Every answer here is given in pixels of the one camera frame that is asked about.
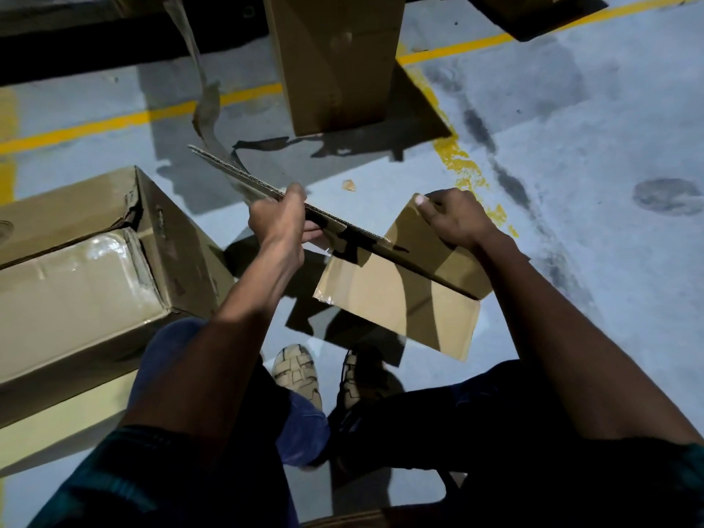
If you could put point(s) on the person's left hand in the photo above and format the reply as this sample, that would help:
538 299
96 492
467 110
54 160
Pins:
280 225

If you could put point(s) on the person's right forearm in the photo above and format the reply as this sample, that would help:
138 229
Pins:
577 351

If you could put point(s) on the person's right woven shoe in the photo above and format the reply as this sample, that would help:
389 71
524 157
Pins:
352 384

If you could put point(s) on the person's blue jeans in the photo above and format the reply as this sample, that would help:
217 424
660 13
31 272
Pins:
300 434

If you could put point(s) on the dusty torn cardboard box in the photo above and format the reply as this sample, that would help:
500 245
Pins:
176 258

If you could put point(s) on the small cardboard box hazard label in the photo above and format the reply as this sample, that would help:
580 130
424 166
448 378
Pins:
396 302

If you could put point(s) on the hanging brown tape strip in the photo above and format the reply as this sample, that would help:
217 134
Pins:
206 109

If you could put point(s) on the person's right hand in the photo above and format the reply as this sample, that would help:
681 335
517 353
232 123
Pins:
456 219

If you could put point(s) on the brown cardboard box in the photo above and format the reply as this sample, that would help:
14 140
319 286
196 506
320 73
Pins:
522 2

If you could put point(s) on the upright brown cardboard sheet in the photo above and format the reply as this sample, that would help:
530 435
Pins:
330 60

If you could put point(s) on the person's left forearm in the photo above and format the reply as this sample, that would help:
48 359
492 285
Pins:
220 351

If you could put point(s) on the person's woven shoe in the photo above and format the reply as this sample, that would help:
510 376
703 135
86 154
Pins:
352 384
297 373

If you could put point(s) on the person's left woven shoe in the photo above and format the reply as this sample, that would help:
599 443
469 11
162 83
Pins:
297 373

